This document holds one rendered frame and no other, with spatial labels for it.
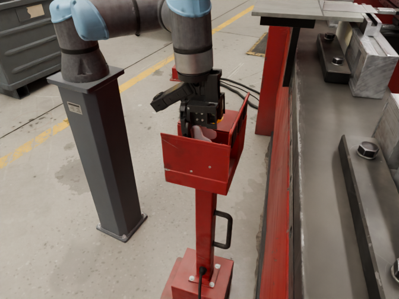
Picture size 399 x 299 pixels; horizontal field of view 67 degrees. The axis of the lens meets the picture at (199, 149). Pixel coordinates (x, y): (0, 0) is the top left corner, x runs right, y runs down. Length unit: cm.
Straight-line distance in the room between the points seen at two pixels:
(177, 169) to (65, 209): 108
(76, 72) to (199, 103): 51
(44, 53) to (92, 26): 241
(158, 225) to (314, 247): 119
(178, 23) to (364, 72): 40
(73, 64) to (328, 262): 88
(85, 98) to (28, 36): 191
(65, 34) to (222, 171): 62
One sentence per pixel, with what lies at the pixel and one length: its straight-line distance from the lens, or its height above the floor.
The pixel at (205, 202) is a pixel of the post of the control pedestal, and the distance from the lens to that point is 87.
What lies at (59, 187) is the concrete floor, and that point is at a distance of 186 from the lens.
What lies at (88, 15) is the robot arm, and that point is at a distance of 60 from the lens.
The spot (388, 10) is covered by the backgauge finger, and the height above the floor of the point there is 100.
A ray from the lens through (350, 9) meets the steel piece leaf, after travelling 93.
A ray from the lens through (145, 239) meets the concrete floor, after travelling 148.
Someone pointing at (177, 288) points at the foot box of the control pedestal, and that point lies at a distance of 121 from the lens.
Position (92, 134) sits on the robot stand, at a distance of 110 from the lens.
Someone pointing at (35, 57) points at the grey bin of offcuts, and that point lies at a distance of 295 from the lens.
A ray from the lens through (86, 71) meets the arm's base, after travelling 103.
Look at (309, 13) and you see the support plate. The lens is 86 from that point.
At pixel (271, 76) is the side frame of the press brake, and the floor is 44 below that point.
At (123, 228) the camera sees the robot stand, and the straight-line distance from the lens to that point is 145.
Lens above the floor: 118
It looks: 37 degrees down
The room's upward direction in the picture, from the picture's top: straight up
